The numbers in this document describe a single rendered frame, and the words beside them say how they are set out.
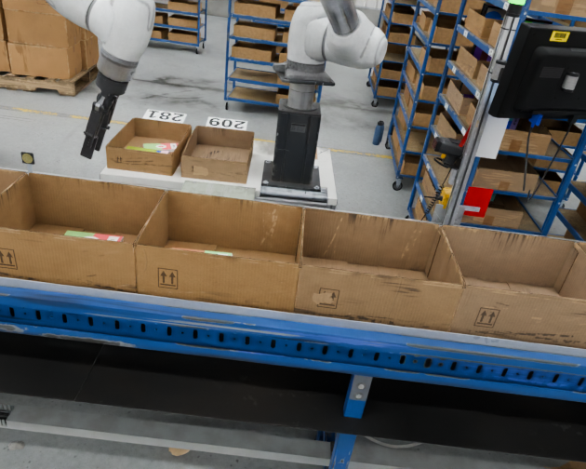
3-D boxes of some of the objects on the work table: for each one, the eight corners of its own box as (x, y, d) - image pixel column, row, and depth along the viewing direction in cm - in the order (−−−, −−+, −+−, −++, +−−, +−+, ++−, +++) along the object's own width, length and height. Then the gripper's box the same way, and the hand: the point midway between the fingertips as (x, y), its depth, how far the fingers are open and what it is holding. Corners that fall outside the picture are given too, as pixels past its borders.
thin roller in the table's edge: (326, 201, 221) (326, 197, 220) (260, 194, 219) (261, 190, 218) (326, 199, 222) (326, 195, 221) (261, 193, 221) (261, 188, 220)
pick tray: (192, 143, 253) (192, 124, 247) (172, 176, 220) (172, 154, 215) (134, 137, 252) (133, 116, 247) (106, 167, 219) (104, 146, 214)
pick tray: (253, 151, 254) (255, 131, 249) (246, 184, 221) (248, 163, 216) (195, 144, 253) (196, 125, 248) (179, 177, 220) (180, 155, 215)
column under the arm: (264, 162, 244) (271, 93, 227) (318, 167, 246) (328, 100, 229) (260, 185, 222) (268, 111, 205) (320, 192, 223) (332, 118, 206)
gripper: (115, 91, 122) (90, 172, 133) (139, 73, 137) (114, 146, 148) (85, 76, 120) (61, 159, 131) (113, 59, 136) (89, 135, 147)
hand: (93, 142), depth 138 cm, fingers open, 5 cm apart
